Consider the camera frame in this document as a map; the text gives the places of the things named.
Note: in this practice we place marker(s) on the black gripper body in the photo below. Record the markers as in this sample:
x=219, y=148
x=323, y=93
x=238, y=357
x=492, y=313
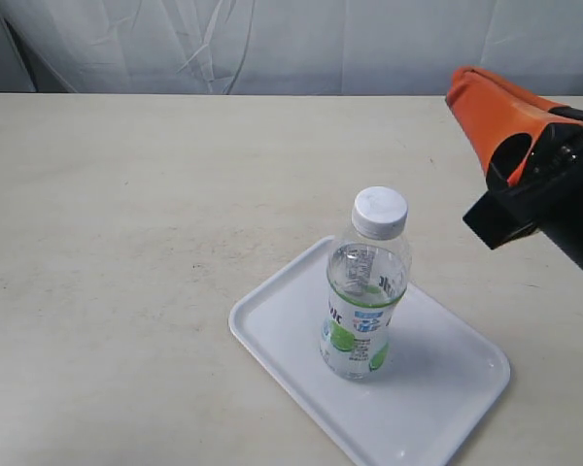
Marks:
x=534, y=180

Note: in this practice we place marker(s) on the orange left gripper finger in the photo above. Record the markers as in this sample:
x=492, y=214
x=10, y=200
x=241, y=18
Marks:
x=495, y=131

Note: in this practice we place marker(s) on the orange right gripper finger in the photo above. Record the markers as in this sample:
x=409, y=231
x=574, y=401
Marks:
x=481, y=94

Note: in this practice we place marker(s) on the clear plastic water bottle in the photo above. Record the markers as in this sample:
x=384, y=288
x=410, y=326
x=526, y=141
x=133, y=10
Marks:
x=368, y=271

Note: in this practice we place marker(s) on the white plastic tray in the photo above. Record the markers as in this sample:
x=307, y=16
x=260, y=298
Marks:
x=438, y=380

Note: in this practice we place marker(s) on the white backdrop cloth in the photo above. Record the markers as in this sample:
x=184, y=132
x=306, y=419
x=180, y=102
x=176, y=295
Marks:
x=286, y=47

